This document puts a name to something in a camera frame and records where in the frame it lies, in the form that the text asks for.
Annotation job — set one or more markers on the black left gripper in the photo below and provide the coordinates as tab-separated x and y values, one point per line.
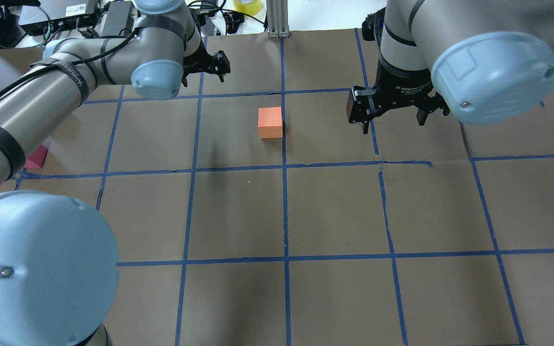
203	61

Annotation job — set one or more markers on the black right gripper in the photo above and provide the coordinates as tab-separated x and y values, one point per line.
403	87

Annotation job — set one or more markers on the orange foam cube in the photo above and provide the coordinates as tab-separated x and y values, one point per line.
270	123

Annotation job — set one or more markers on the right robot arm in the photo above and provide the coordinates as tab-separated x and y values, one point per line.
484	61

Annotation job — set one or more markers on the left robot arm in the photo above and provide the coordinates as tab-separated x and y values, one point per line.
58	254

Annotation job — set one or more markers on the yellow tape roll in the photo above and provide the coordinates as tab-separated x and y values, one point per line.
250	7

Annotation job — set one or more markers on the black power adapter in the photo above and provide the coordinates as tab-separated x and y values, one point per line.
117	18

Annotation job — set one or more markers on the pink foam cube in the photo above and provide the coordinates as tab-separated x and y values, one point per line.
37	158

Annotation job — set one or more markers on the aluminium frame post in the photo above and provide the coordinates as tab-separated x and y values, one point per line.
278	25

